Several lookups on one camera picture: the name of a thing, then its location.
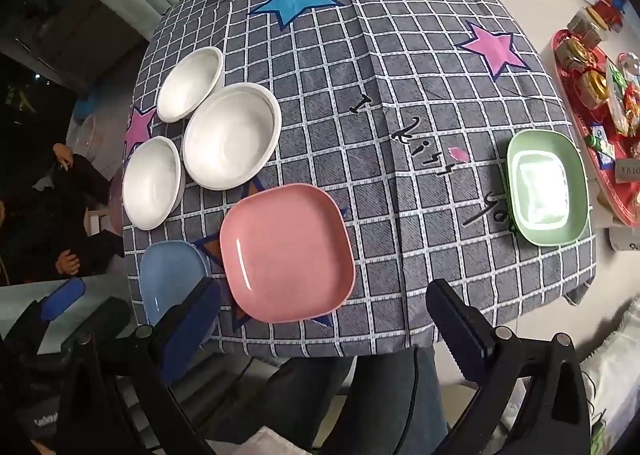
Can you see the person's jeans leg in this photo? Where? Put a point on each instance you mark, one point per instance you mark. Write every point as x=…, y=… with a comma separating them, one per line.
x=310, y=400

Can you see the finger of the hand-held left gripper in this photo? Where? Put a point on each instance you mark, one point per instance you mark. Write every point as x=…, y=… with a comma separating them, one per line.
x=62, y=297

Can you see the grey checked star tablecloth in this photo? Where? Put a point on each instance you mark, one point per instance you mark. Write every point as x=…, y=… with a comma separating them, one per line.
x=400, y=85

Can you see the white plastic bag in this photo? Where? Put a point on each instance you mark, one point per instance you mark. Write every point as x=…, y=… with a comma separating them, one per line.
x=615, y=375

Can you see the pink plastic basin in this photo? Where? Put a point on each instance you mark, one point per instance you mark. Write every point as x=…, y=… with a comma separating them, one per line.
x=116, y=205

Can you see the small white bowl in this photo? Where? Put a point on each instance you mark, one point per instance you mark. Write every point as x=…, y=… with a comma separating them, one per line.
x=152, y=185
x=190, y=85

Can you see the green square plate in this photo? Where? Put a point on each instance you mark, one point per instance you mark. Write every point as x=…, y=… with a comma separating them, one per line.
x=576, y=175

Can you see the pile of snack packets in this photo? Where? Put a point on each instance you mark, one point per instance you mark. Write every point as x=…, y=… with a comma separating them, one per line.
x=627, y=95

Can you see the blue plastic basin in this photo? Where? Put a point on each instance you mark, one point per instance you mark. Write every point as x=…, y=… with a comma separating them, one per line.
x=85, y=107

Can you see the red round tray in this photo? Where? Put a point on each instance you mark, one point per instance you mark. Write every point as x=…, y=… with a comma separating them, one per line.
x=572, y=82

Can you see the blue square plate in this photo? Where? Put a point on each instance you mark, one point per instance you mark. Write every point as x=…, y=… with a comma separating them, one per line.
x=167, y=275

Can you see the gold lidded jar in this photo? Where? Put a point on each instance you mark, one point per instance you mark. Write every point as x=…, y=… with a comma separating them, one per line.
x=593, y=89
x=580, y=55

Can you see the white plastic plate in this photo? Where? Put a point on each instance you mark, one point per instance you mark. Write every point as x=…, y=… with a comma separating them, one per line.
x=230, y=135

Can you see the pink square plate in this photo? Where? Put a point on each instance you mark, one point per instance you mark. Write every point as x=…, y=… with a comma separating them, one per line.
x=285, y=250

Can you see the clear plastic basin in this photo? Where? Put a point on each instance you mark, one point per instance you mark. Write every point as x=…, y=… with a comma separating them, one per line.
x=95, y=132

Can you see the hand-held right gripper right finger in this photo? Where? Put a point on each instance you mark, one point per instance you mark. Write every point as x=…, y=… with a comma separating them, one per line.
x=460, y=330

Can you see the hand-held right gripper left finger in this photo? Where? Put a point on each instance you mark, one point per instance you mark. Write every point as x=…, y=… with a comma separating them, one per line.
x=192, y=330

